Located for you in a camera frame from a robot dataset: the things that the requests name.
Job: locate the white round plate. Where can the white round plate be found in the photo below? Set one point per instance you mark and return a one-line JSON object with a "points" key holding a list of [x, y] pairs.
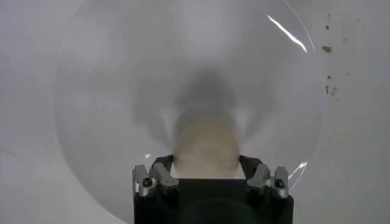
{"points": [[106, 91]]}

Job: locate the white steamed baozi bun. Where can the white steamed baozi bun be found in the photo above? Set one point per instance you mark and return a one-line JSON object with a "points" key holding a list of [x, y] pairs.
{"points": [[207, 149]]}

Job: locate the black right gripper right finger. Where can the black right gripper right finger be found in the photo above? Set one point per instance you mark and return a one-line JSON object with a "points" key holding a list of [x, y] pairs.
{"points": [[262, 178]]}

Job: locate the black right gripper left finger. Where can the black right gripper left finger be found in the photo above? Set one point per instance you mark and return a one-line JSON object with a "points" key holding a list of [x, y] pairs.
{"points": [[164, 179]]}

